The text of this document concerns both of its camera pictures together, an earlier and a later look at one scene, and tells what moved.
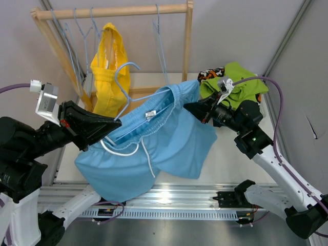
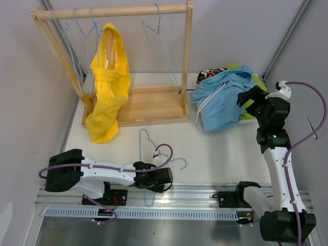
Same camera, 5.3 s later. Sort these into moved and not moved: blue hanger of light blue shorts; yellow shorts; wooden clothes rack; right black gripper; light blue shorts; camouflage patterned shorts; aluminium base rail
Moved: right black gripper; light blue shorts; blue hanger of light blue shorts
Not moved: yellow shorts; wooden clothes rack; aluminium base rail; camouflage patterned shorts
